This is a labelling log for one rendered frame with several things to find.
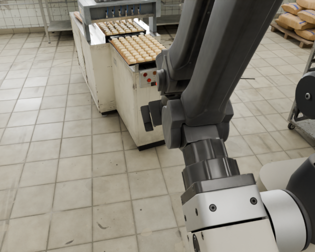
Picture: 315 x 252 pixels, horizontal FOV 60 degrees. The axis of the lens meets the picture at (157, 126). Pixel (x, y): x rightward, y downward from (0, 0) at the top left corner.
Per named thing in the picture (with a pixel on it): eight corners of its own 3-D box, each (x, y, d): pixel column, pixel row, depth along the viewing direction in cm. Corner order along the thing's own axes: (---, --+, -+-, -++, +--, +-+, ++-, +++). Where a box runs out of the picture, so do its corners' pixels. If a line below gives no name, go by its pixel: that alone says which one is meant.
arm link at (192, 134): (189, 152, 41) (222, 147, 42) (176, 94, 45) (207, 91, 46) (179, 168, 50) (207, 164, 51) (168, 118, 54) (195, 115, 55)
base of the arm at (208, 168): (259, 183, 37) (229, 198, 48) (242, 128, 40) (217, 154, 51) (196, 193, 36) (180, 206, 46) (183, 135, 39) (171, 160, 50)
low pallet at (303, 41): (267, 29, 564) (268, 23, 558) (301, 26, 579) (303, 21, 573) (305, 50, 470) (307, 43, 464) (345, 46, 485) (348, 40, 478)
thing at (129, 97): (116, 115, 310) (108, 36, 257) (145, 109, 321) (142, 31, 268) (137, 154, 258) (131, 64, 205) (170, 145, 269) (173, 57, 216)
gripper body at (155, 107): (147, 105, 70) (148, 91, 63) (185, 97, 72) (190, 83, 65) (153, 128, 68) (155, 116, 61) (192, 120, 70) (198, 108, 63)
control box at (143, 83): (139, 86, 219) (138, 70, 210) (166, 81, 226) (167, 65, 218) (140, 88, 216) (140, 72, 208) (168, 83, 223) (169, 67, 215)
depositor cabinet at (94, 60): (80, 73, 399) (69, 12, 349) (127, 65, 421) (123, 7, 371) (100, 119, 304) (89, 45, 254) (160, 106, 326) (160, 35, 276)
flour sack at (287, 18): (275, 20, 531) (277, 11, 521) (294, 19, 540) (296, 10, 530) (300, 32, 475) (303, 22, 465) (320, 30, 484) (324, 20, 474)
